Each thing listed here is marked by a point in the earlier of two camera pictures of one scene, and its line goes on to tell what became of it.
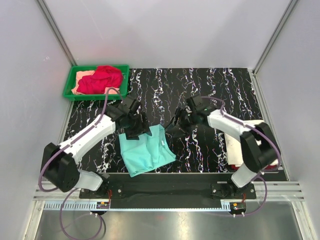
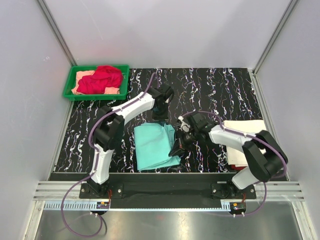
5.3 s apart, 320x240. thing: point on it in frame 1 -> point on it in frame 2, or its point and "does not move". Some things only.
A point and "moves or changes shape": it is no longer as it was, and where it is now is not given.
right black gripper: [174, 118] -> [178, 149]
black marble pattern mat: [163, 92] does not move
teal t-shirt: [148, 153] moves or changes shape
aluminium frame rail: [263, 190] does not move
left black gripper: [143, 127] -> [164, 117]
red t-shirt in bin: [104, 77] does not move
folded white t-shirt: [234, 146] does not move
